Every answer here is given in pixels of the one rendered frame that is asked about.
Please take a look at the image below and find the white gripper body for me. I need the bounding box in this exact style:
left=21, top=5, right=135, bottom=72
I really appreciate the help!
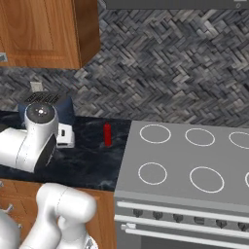
left=55, top=139, right=76, bottom=149

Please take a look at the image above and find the red ketchup bottle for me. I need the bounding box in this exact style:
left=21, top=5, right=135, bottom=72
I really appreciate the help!
left=102, top=122, right=114, bottom=147

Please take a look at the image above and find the wooden base cabinet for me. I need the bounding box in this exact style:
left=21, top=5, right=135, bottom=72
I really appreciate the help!
left=0, top=177, right=118, bottom=249

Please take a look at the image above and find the dark stove knob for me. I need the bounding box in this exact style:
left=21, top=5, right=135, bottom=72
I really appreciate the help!
left=237, top=221, right=249, bottom=232
left=152, top=210, right=164, bottom=221
left=172, top=213, right=185, bottom=224
left=216, top=219, right=228, bottom=230
left=132, top=208, right=144, bottom=219

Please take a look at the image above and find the grey stove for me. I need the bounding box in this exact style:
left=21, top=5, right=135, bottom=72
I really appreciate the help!
left=113, top=120, right=249, bottom=249

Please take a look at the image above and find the blue toaster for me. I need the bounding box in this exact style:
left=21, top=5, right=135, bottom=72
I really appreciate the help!
left=18, top=90, right=76, bottom=126

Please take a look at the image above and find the grey range hood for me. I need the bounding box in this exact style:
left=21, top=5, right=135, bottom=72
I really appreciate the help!
left=103, top=0, right=249, bottom=11

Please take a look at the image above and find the white wall outlet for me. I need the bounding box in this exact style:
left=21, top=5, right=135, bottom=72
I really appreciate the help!
left=29, top=81, right=44, bottom=93

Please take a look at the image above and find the wooden wall cabinet door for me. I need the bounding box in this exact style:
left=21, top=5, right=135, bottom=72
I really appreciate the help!
left=0, top=0, right=82, bottom=70

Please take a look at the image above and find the wooden wall cabinet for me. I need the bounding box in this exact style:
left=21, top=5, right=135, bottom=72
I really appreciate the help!
left=0, top=0, right=102, bottom=70

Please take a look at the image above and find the white oven door handle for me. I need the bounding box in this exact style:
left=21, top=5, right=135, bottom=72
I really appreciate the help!
left=121, top=222, right=249, bottom=249

